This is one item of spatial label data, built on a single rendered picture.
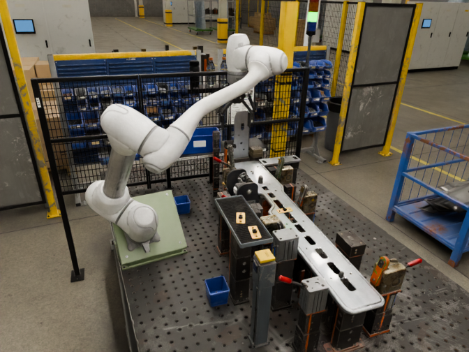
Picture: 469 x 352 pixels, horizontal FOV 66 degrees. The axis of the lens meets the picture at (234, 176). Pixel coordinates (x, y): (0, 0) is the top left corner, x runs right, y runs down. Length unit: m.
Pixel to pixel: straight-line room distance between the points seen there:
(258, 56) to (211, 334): 1.20
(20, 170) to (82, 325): 1.70
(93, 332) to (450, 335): 2.09
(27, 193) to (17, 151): 0.43
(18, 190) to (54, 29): 4.92
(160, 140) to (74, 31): 7.10
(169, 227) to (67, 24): 6.68
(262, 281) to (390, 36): 4.12
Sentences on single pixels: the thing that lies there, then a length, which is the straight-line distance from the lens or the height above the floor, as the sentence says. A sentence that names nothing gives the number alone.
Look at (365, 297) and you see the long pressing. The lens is 1.54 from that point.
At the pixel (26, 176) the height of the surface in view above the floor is 0.45.
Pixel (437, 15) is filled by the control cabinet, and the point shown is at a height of 1.64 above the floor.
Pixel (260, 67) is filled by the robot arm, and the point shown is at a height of 1.77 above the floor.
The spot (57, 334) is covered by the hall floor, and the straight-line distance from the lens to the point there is 2.85.
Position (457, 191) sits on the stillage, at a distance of 3.77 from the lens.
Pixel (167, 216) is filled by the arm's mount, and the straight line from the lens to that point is 2.13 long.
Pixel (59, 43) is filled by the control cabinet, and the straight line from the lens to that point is 8.40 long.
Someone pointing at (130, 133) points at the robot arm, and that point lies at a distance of 1.38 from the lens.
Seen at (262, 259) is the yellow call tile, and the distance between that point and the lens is 1.36.
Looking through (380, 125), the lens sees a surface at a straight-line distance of 5.45.
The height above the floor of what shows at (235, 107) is 1.29.
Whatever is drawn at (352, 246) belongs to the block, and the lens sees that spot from 1.73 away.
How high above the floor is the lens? 2.02
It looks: 27 degrees down
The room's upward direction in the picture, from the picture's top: 1 degrees clockwise
